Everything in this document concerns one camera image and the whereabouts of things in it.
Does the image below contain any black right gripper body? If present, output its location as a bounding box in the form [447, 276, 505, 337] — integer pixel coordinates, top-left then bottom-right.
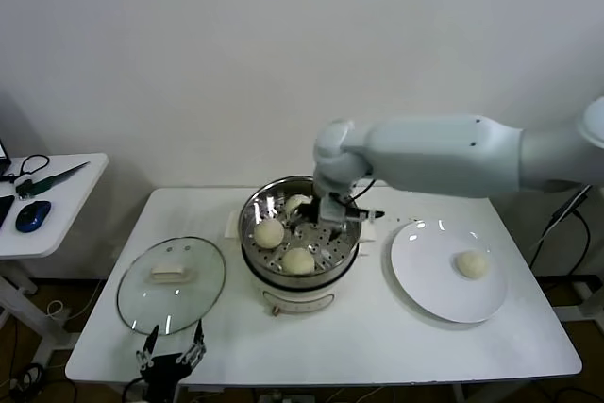
[295, 198, 331, 232]

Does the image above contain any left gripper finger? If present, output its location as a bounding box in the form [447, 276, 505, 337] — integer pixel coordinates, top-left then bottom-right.
[176, 319, 208, 364]
[135, 325, 160, 366]

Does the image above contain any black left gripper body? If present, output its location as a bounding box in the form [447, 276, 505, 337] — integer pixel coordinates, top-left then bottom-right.
[139, 353, 193, 390]

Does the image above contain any white steamed baozi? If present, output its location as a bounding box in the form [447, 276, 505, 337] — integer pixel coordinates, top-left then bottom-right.
[454, 250, 489, 280]
[281, 246, 316, 277]
[284, 193, 312, 215]
[253, 219, 286, 250]

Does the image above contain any round glass pot lid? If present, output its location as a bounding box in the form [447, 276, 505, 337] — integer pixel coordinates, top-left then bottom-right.
[116, 236, 227, 338]

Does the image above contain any perforated steel steamer basket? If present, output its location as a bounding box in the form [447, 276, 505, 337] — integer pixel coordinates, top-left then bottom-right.
[237, 176, 363, 277]

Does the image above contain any white electric cooker pot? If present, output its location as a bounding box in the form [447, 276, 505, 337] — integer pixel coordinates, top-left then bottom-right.
[223, 211, 378, 318]

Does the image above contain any large white plate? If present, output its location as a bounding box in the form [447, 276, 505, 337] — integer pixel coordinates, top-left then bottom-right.
[389, 219, 510, 324]

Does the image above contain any small white side table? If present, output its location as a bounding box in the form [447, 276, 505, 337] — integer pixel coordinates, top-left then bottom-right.
[0, 153, 110, 366]

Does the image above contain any blue computer mouse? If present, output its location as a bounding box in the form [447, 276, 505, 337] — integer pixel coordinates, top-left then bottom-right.
[14, 200, 52, 234]

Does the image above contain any long dark green tool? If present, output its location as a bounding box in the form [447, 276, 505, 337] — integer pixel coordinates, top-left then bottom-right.
[16, 161, 91, 199]

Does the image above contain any black phone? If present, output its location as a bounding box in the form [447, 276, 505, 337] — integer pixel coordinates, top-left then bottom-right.
[0, 194, 16, 229]

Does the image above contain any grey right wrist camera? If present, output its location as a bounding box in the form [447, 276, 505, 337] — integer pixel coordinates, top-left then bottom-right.
[319, 192, 386, 226]

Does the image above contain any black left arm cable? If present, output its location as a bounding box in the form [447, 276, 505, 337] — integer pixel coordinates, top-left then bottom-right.
[123, 377, 147, 403]

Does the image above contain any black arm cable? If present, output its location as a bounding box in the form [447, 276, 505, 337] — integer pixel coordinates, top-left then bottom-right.
[348, 178, 378, 201]
[123, 377, 147, 403]

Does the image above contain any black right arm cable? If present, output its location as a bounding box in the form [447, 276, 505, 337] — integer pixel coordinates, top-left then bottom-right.
[348, 178, 378, 201]

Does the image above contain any thin white floor cable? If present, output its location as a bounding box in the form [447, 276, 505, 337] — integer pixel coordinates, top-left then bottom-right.
[45, 299, 72, 322]

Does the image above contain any black floor cable bundle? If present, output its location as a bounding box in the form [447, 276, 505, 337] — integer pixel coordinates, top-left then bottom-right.
[0, 362, 79, 403]

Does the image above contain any black looped cable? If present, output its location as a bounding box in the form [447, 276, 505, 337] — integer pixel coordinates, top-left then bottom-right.
[0, 155, 51, 185]

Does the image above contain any black power adapter cable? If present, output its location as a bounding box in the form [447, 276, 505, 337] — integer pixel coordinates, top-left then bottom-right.
[527, 185, 596, 272]

